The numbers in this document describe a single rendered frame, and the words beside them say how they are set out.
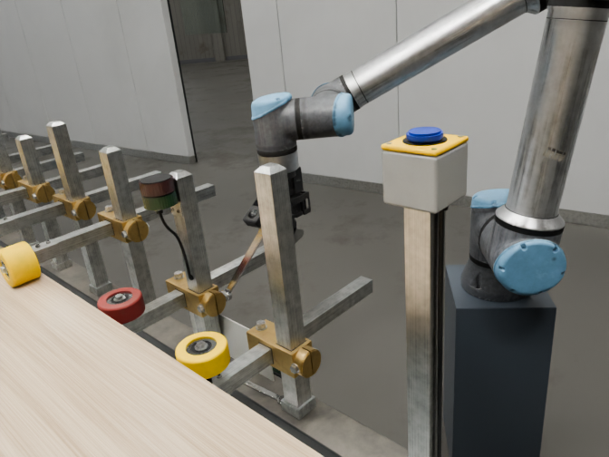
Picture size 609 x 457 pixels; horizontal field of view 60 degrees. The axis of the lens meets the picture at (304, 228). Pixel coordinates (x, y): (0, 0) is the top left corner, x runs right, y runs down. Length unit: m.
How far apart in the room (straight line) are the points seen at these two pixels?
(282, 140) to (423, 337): 0.60
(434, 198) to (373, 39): 3.26
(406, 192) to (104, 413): 0.48
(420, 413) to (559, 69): 0.73
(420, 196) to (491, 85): 2.94
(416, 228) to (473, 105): 2.96
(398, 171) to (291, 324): 0.38
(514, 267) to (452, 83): 2.44
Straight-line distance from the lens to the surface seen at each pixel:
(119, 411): 0.77
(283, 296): 0.84
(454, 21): 1.27
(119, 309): 1.00
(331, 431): 0.96
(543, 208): 1.25
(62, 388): 0.85
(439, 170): 0.57
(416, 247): 0.63
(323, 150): 4.21
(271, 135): 1.14
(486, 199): 1.42
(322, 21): 4.03
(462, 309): 1.46
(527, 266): 1.26
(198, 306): 1.05
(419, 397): 0.75
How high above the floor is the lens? 1.37
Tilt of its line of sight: 23 degrees down
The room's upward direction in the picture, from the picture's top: 6 degrees counter-clockwise
